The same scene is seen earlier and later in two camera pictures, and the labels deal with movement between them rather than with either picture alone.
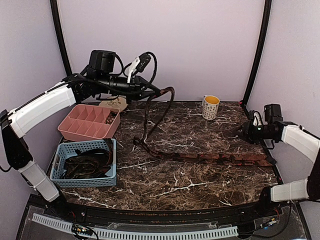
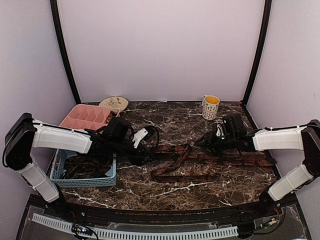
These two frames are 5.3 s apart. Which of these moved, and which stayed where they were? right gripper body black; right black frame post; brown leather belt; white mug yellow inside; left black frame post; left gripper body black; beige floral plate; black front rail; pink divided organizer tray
Moved: brown leather belt; left gripper body black; right gripper body black
Stayed: left black frame post; black front rail; right black frame post; white mug yellow inside; beige floral plate; pink divided organizer tray
